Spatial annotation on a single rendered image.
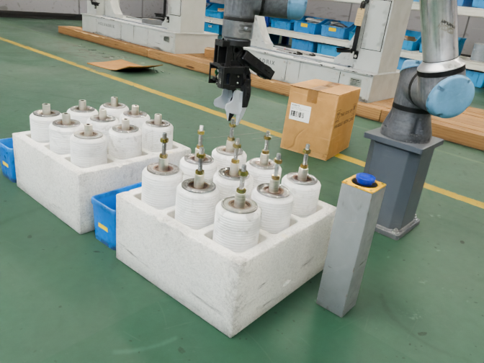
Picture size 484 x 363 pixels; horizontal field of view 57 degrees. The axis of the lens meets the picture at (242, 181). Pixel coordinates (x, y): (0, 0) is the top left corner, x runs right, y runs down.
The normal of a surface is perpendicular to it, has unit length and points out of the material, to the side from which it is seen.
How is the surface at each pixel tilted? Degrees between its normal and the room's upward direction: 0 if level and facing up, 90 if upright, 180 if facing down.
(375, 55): 90
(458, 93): 97
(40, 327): 0
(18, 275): 0
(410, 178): 90
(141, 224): 90
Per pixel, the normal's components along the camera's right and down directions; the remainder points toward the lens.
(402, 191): 0.05, 0.39
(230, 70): 0.55, 0.38
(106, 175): 0.74, 0.33
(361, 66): -0.66, 0.22
